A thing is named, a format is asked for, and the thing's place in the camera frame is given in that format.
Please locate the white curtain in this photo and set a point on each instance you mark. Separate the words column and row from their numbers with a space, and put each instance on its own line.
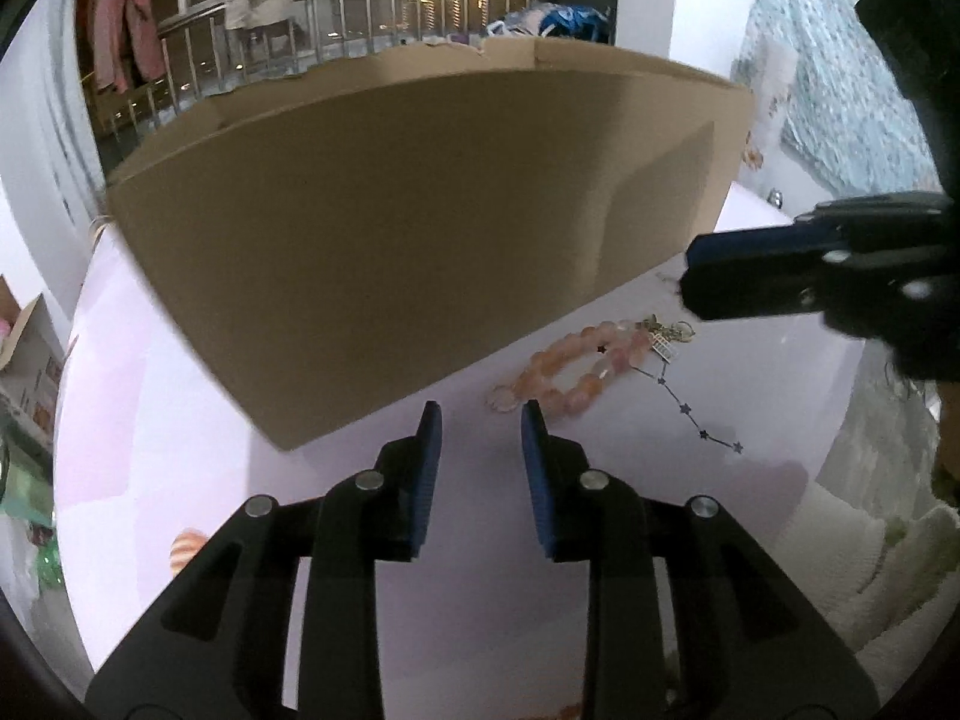
column 67, row 135

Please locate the large cardboard box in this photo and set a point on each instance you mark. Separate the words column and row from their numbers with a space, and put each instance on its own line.
column 412, row 225

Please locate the green can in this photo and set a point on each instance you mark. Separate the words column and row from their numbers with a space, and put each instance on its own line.
column 776, row 199

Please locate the blue bag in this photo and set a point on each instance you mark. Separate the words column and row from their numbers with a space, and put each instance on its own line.
column 570, row 21

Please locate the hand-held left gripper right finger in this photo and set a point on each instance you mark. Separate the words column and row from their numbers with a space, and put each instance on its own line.
column 538, row 495

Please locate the patterned paper roll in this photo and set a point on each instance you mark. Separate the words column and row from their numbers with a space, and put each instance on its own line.
column 757, row 112

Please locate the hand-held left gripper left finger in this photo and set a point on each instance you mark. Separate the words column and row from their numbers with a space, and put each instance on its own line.
column 424, row 495

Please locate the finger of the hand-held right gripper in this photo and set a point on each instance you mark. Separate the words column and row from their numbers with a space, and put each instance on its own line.
column 750, row 246
column 750, row 291

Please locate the red hanging garment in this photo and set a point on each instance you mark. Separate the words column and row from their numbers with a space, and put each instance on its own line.
column 124, row 15

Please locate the green fuzzy cloth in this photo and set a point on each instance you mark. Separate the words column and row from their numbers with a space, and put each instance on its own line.
column 941, row 484

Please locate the metal balcony railing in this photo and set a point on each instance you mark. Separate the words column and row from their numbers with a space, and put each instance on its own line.
column 360, row 7

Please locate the floral wall cloth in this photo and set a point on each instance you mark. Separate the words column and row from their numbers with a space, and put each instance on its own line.
column 840, row 90

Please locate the small open cardboard box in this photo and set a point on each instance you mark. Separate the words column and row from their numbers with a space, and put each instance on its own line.
column 30, row 360

